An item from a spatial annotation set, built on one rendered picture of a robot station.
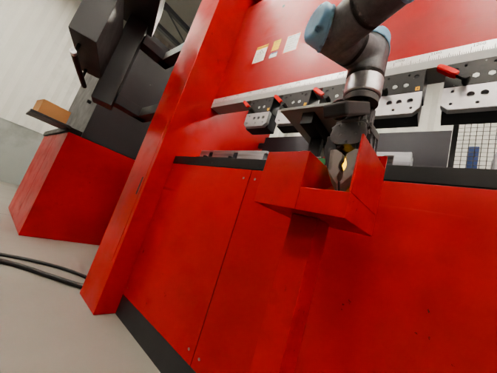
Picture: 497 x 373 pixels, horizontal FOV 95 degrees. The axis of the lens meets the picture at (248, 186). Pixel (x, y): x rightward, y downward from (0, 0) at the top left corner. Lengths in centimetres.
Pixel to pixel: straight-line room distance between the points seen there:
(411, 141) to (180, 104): 127
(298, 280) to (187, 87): 125
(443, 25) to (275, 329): 105
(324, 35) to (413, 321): 61
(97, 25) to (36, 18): 645
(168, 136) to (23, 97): 628
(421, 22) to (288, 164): 82
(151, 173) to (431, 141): 144
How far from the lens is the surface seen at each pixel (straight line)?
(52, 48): 785
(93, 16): 158
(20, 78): 756
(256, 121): 120
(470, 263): 66
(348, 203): 40
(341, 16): 53
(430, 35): 111
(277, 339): 50
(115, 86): 187
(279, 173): 48
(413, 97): 95
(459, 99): 93
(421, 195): 69
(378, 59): 59
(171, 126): 139
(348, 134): 51
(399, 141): 149
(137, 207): 132
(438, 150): 145
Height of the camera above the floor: 60
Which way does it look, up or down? 10 degrees up
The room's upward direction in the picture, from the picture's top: 17 degrees clockwise
